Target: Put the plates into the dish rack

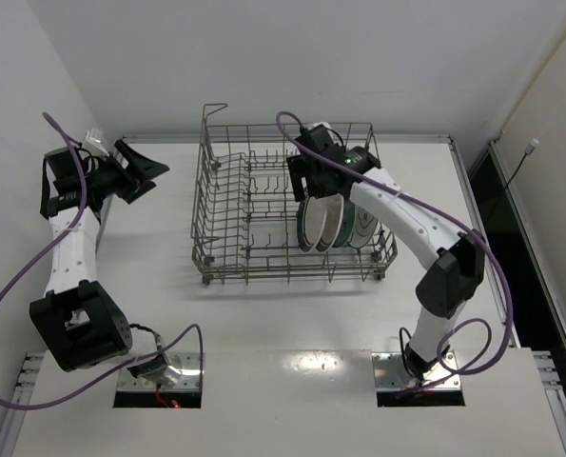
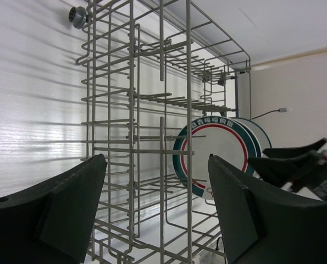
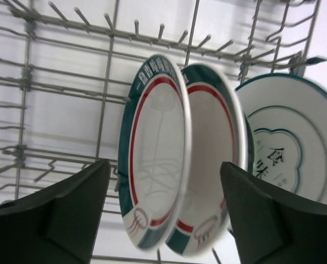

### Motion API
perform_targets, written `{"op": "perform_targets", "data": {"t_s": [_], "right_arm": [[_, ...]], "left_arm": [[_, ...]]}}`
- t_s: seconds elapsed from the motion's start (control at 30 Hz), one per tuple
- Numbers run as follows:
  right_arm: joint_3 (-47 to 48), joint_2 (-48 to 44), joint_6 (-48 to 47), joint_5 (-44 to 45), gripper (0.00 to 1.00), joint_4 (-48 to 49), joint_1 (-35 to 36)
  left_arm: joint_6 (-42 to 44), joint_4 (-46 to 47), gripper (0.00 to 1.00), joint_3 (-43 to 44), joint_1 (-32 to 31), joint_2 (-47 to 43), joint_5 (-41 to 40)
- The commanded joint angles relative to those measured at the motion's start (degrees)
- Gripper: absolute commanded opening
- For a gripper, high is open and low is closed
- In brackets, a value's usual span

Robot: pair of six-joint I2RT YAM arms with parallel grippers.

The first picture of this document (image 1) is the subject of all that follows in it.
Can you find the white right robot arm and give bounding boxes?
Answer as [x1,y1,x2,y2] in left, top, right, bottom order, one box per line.
[287,124,484,380]

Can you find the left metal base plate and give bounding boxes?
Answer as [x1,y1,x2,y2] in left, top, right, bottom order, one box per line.
[117,352,203,393]

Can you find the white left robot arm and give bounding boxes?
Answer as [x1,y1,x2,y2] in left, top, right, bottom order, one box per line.
[29,139,169,372]

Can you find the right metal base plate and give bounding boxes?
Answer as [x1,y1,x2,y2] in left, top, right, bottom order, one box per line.
[371,351,461,392]

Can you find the teal red rimmed plate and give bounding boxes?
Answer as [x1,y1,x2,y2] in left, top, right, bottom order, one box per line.
[296,197,327,252]
[316,194,344,252]

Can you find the metal base plate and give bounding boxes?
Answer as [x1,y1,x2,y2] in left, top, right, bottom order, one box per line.
[371,351,461,392]
[117,352,203,393]

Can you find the hanging black usb cable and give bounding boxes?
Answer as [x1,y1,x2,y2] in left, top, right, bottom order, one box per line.
[479,137,540,228]

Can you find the white gold rimmed plate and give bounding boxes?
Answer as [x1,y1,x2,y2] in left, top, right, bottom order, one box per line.
[347,206,379,249]

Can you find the aluminium table frame rail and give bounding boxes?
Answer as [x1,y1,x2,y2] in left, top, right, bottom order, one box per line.
[14,143,566,456]

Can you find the blue floral green plate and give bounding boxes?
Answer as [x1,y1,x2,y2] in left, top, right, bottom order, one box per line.
[333,200,356,248]

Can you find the grey wire dish rack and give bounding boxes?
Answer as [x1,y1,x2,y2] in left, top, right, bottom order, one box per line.
[191,103,398,285]

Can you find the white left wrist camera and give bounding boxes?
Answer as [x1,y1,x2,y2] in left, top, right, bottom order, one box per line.
[81,128,107,157]

